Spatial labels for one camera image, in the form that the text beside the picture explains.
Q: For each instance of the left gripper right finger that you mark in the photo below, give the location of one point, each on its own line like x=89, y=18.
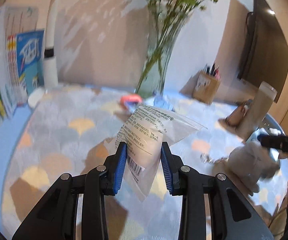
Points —
x=171, y=164

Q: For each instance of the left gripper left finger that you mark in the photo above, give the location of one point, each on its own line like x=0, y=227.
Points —
x=115, y=165

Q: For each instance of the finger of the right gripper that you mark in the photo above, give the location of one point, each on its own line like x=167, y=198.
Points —
x=272, y=141

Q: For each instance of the clear printed plastic bag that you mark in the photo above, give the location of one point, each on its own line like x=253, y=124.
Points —
x=144, y=132

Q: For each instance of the grey plush toy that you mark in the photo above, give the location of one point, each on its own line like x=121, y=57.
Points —
x=252, y=162

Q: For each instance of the pink soft pouch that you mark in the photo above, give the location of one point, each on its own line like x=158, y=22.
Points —
x=130, y=100

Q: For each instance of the beige cylinder container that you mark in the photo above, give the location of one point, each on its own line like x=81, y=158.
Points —
x=259, y=107

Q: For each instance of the brown leather pouch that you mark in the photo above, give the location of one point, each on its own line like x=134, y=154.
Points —
x=232, y=121

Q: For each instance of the scallop pattern tablecloth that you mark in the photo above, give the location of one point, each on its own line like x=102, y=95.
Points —
x=69, y=132

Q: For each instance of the wooden pen holder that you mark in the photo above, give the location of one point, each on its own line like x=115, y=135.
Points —
x=208, y=82

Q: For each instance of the blue cover book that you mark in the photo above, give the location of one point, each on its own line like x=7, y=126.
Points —
x=29, y=61

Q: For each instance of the glass flower vase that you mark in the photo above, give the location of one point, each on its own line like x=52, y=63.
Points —
x=166, y=19

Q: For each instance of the black wall television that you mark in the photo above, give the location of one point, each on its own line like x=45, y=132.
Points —
x=265, y=53

